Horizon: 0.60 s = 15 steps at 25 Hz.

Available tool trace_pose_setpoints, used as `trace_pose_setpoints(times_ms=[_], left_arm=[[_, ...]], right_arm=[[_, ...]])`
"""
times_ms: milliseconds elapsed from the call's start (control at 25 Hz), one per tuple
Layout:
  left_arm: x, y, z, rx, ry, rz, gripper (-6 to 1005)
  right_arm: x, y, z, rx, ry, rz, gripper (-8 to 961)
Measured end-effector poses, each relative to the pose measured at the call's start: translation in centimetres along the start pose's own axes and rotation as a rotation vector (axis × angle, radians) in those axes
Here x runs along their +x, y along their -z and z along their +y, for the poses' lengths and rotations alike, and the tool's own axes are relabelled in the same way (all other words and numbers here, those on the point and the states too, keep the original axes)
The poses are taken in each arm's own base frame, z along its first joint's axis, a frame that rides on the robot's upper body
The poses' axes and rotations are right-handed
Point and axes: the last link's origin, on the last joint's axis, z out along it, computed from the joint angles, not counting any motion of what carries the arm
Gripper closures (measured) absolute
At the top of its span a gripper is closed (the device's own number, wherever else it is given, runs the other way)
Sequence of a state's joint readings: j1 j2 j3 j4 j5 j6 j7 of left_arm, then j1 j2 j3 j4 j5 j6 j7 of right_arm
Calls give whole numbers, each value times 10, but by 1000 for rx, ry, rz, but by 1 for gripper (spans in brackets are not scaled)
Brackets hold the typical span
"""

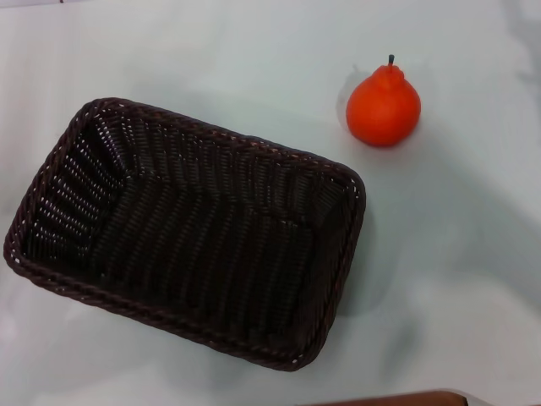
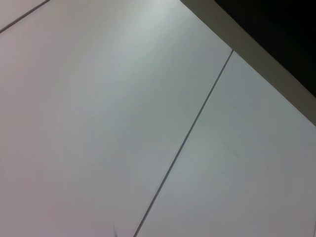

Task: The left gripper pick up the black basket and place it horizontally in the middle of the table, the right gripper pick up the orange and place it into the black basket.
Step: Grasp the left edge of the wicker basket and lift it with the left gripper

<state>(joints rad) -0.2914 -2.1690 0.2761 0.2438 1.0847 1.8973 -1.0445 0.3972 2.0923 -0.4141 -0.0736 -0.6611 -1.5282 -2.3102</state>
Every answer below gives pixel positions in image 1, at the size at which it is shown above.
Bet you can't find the dark brown woven basket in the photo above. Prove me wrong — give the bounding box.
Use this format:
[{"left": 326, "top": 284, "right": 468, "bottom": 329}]
[{"left": 3, "top": 96, "right": 367, "bottom": 373}]

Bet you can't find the orange pear-shaped toy fruit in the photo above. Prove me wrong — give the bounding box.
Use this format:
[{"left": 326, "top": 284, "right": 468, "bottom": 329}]
[{"left": 345, "top": 53, "right": 423, "bottom": 148}]

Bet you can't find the brown wooden board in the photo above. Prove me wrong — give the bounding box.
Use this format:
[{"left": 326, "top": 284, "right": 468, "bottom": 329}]
[{"left": 320, "top": 390, "right": 468, "bottom": 406}]

